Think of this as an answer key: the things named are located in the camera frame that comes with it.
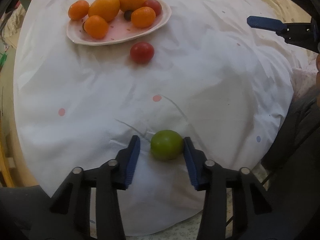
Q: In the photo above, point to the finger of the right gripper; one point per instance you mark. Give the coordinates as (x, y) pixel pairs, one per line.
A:
(269, 24)

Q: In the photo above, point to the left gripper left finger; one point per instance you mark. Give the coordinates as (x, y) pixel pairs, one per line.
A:
(67, 216)

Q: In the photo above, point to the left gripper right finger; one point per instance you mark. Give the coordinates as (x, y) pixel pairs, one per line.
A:
(231, 196)

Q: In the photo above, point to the large red tomato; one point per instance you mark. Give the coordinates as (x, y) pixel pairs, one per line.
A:
(155, 5)

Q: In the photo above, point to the green lime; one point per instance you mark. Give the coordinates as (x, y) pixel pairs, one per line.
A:
(166, 145)

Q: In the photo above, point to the small mandarin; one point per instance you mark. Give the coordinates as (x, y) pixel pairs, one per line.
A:
(78, 10)
(96, 27)
(143, 17)

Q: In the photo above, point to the small red tomato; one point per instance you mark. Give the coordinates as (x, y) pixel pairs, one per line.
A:
(142, 52)

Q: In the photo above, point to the person's right hand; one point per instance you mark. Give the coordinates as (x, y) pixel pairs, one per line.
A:
(318, 68)

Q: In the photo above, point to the white cartoon bedsheet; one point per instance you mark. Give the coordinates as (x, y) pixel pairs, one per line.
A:
(212, 78)

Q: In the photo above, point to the wooden chair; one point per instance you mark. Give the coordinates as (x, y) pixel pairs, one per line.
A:
(5, 167)

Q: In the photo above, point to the pink strawberry ceramic plate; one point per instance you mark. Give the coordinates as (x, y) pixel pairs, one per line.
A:
(119, 31)

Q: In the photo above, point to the large orange front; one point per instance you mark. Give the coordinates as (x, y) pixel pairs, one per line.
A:
(107, 9)

